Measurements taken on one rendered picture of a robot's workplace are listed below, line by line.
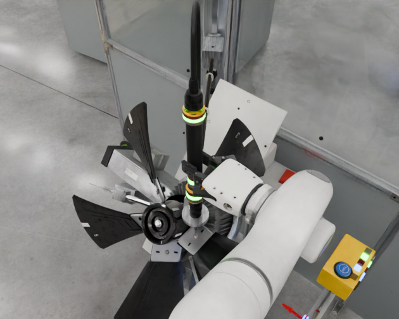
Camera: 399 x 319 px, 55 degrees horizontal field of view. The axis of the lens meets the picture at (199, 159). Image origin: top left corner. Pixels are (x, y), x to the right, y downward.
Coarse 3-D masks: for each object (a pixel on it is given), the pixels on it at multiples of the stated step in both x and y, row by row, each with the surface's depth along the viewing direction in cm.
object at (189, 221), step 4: (204, 188) 96; (184, 208) 100; (188, 208) 100; (204, 208) 100; (184, 212) 99; (188, 212) 99; (204, 212) 99; (208, 212) 99; (184, 216) 98; (188, 216) 98; (200, 216) 98; (204, 216) 98; (208, 216) 99; (184, 220) 98; (188, 220) 97; (192, 220) 97; (196, 220) 97; (200, 220) 97; (204, 220) 97; (188, 224) 97; (192, 224) 97; (196, 224) 97; (200, 224) 97; (204, 224) 98
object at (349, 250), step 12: (348, 240) 120; (336, 252) 118; (348, 252) 118; (360, 252) 118; (372, 252) 118; (336, 264) 115; (348, 264) 115; (324, 276) 116; (336, 276) 112; (348, 276) 112; (360, 276) 113; (336, 288) 115; (348, 288) 111
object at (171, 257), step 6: (156, 246) 112; (162, 246) 113; (168, 246) 113; (174, 246) 114; (162, 252) 113; (180, 252) 115; (156, 258) 113; (162, 258) 113; (168, 258) 114; (174, 258) 114
